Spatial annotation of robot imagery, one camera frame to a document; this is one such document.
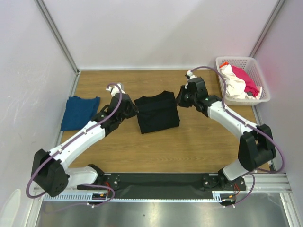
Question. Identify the white plastic basket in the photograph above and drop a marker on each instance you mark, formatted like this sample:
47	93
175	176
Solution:
251	66

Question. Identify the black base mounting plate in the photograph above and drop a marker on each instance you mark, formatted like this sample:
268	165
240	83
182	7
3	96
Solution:
168	186

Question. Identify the left aluminium corner post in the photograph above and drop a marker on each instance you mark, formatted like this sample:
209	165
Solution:
56	33

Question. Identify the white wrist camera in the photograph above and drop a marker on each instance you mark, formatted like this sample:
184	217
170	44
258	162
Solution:
115	89
189	75

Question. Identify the aluminium frame rail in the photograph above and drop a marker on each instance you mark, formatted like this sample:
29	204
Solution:
94	194

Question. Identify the pink t shirt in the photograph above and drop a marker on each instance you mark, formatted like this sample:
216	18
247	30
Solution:
250	87

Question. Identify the cream white t shirt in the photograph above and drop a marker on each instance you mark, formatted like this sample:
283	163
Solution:
235	86

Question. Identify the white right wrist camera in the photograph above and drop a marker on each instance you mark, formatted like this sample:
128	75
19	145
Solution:
189	75

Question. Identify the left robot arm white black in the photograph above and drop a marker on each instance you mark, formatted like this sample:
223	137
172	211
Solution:
51	169

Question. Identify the aluminium corner post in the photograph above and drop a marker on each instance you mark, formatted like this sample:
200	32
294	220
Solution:
56	33
269	23

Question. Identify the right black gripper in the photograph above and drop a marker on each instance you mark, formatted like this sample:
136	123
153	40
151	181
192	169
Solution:
181	100

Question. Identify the folded blue t shirt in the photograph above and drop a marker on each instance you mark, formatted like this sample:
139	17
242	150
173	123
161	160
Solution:
78	112

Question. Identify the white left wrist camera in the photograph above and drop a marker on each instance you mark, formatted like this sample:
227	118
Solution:
115	89

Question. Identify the black t shirt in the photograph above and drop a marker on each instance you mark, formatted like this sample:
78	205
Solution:
156	113

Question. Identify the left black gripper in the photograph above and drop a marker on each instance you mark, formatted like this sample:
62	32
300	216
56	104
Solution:
134	109

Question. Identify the right aluminium corner post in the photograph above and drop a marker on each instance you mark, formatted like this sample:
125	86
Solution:
269	23

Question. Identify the orange garment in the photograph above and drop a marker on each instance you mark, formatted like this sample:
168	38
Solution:
224	64

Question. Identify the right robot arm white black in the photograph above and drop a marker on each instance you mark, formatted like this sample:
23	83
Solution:
255	142

